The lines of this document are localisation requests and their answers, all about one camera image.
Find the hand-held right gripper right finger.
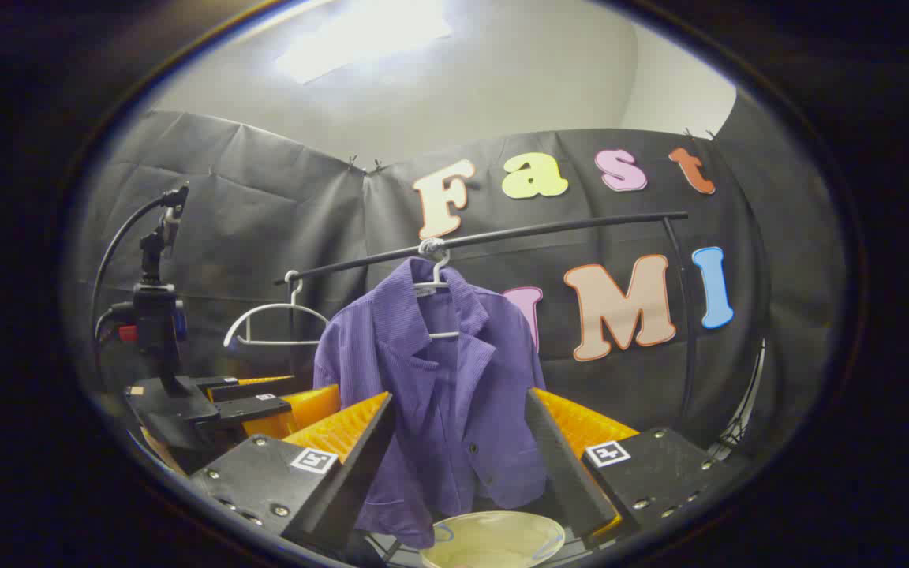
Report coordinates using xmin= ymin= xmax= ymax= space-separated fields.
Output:
xmin=524 ymin=387 xmax=731 ymax=542

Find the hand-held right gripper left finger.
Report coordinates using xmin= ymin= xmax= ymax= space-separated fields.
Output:
xmin=190 ymin=390 xmax=396 ymax=557

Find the purple short-sleeved shirt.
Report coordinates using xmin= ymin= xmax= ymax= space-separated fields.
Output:
xmin=312 ymin=256 xmax=550 ymax=551

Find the white hanger with hook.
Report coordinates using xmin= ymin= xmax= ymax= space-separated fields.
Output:
xmin=412 ymin=237 xmax=462 ymax=342

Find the white plain clothes hanger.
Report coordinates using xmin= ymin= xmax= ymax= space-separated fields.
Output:
xmin=223 ymin=270 xmax=331 ymax=349

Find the black clothes rack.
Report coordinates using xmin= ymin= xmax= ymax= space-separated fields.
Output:
xmin=273 ymin=210 xmax=698 ymax=433

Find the rectangular ceiling light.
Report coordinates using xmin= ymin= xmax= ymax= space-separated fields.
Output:
xmin=275 ymin=0 xmax=455 ymax=86

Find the left hand-held gripper cable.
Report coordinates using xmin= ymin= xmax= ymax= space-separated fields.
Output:
xmin=90 ymin=189 xmax=187 ymax=348

